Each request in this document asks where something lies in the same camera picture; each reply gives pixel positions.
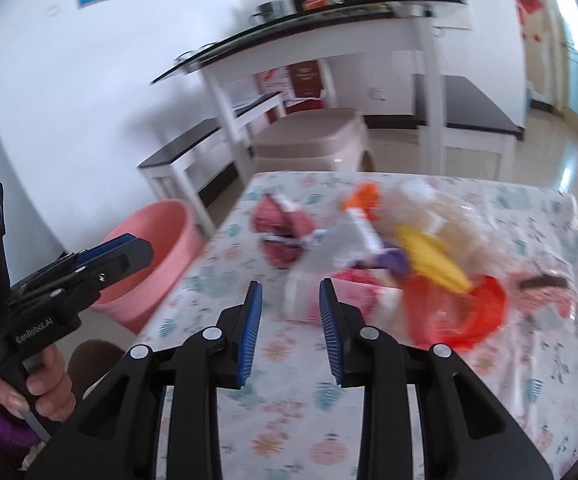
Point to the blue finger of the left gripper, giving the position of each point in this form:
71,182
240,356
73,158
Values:
90,254

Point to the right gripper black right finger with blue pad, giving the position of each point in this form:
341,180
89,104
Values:
466,432

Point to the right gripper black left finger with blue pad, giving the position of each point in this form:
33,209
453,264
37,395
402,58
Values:
114,433

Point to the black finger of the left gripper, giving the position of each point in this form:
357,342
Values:
109,269

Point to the red plastic bag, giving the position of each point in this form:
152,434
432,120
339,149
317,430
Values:
435,315

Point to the pink white floral wrapper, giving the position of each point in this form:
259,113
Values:
373,291

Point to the yellow bubble foam pad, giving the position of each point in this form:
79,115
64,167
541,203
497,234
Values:
428,258

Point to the purple white snack wrapper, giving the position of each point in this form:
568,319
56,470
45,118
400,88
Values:
392,259

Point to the person's left hand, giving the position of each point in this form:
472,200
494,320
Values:
50,386

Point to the pink plastic basin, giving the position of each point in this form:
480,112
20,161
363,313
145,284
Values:
168,240

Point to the black top low side table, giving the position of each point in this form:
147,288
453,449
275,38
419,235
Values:
182,167

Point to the brown pink snack wrapper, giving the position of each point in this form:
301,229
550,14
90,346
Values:
544,300

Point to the dark red crumpled wrapper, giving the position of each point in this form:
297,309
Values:
285,229

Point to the clear crumpled plastic bag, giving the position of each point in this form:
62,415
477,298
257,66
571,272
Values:
467,237

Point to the orange capped clear bottle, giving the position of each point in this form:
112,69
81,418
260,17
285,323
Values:
349,240

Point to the beige plastic stool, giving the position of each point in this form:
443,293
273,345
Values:
330,139

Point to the red gift box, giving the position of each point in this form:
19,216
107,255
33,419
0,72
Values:
299,85

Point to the black top white bench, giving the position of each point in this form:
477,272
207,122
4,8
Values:
475,123

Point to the dark green mug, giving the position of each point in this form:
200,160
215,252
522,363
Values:
267,12

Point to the white glass top console table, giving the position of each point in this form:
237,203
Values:
348,29

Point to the white wall socket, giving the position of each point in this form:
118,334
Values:
377,94

